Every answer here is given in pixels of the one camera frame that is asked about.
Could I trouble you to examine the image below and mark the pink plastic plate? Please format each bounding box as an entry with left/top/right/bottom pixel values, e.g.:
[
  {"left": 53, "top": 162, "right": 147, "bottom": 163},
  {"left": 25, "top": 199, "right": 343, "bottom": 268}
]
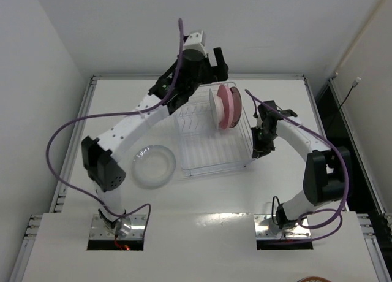
[{"left": 217, "top": 84, "right": 233, "bottom": 129}]

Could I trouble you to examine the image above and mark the green rimmed white plate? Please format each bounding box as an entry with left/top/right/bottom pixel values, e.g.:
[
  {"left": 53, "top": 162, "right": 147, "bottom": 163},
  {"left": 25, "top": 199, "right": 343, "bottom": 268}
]
[{"left": 230, "top": 87, "right": 242, "bottom": 128}]

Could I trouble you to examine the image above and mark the blue rimmed glass plate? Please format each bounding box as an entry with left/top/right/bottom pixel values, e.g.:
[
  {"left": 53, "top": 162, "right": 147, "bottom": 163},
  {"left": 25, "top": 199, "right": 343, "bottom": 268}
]
[
  {"left": 209, "top": 90, "right": 224, "bottom": 129},
  {"left": 131, "top": 145, "right": 176, "bottom": 189}
]

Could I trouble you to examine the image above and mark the white wire dish rack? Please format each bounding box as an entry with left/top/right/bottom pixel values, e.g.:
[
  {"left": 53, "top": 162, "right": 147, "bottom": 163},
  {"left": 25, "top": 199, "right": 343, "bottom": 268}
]
[{"left": 174, "top": 82, "right": 253, "bottom": 177}]

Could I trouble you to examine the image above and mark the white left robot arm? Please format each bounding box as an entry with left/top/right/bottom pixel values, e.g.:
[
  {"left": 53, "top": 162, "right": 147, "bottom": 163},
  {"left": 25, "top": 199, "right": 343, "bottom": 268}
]
[{"left": 81, "top": 47, "right": 228, "bottom": 231}]

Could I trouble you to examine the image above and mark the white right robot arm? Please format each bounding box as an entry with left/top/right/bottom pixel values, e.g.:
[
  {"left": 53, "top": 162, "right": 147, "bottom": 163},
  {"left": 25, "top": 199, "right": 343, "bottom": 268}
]
[{"left": 251, "top": 105, "right": 352, "bottom": 229}]

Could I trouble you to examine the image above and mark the orange rimmed round object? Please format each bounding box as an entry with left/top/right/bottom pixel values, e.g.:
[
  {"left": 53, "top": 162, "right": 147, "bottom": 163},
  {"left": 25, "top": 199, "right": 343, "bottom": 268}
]
[{"left": 298, "top": 276, "right": 331, "bottom": 282}]

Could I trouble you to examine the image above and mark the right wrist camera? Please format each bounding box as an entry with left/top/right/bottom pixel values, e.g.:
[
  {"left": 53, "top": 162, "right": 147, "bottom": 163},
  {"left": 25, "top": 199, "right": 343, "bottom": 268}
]
[{"left": 257, "top": 100, "right": 278, "bottom": 121}]

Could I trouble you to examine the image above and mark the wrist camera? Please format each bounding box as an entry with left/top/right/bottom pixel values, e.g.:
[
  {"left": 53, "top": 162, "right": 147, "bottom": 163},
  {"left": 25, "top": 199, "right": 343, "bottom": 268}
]
[
  {"left": 257, "top": 100, "right": 278, "bottom": 121},
  {"left": 183, "top": 30, "right": 206, "bottom": 56}
]

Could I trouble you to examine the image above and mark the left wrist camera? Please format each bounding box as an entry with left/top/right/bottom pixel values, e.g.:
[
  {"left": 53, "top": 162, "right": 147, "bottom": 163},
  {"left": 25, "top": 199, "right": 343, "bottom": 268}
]
[{"left": 183, "top": 30, "right": 206, "bottom": 56}]

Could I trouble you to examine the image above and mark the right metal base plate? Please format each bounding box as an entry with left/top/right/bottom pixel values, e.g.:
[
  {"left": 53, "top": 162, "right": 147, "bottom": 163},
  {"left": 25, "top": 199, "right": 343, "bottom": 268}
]
[{"left": 254, "top": 215, "right": 311, "bottom": 241}]

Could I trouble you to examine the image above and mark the metal base plate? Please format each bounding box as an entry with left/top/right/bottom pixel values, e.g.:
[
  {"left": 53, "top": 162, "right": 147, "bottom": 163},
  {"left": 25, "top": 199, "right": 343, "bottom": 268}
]
[
  {"left": 254, "top": 215, "right": 311, "bottom": 241},
  {"left": 89, "top": 215, "right": 146, "bottom": 241}
]

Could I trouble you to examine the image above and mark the black hanging usb cable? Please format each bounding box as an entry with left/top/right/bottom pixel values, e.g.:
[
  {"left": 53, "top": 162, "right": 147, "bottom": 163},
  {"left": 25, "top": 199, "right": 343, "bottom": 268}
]
[{"left": 338, "top": 77, "right": 362, "bottom": 111}]

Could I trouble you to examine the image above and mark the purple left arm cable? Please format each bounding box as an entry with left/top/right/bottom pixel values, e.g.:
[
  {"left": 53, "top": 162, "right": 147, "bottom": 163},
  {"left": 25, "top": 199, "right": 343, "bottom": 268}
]
[{"left": 45, "top": 17, "right": 153, "bottom": 240}]

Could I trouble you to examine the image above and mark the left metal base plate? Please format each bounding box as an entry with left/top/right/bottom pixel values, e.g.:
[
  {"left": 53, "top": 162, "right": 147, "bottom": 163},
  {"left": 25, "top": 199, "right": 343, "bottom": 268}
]
[{"left": 89, "top": 215, "right": 146, "bottom": 241}]

